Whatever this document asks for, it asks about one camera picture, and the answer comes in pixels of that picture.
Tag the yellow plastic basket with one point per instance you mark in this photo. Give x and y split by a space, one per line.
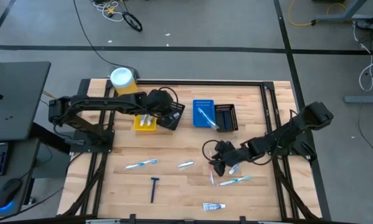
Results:
138 126

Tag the blue plastic basket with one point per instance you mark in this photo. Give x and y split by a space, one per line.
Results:
201 109

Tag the white toothpaste tube blue print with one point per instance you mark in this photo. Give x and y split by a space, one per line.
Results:
213 206

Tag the black desk leg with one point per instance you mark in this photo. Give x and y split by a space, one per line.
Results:
49 138

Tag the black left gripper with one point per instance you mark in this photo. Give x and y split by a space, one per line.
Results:
156 101

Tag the blue white toothbrush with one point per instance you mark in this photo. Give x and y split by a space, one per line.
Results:
206 117
139 164

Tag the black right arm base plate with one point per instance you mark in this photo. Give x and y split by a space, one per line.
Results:
307 146

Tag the grey desk leg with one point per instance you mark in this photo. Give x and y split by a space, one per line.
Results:
345 15

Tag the small white toothpaste tube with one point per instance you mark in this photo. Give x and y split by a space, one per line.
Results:
143 120

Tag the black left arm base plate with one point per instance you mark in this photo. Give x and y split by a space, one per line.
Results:
105 146

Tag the yellow wipes canister white lid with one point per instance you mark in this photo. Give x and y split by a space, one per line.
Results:
122 79

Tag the grey desk surface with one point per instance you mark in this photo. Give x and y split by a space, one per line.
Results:
21 161

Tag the teal white toothbrush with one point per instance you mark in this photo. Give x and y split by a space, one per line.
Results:
233 181

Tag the grey desk foot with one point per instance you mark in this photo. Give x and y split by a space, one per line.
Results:
363 99

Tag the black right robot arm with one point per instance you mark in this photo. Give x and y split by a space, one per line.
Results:
295 127

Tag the black computer mouse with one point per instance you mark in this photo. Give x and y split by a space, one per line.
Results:
8 191

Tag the red white toothbrush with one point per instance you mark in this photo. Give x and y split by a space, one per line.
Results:
211 179

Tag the person's shoe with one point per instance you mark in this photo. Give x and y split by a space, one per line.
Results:
365 25

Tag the black aluminium table frame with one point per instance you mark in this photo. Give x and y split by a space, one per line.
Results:
205 82

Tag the black desk top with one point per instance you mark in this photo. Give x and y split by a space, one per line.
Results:
18 99

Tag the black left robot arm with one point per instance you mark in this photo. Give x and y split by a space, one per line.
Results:
96 104

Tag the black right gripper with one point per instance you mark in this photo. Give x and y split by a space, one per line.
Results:
231 154

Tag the black plastic mesh basket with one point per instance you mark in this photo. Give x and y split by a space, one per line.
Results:
178 108
233 118

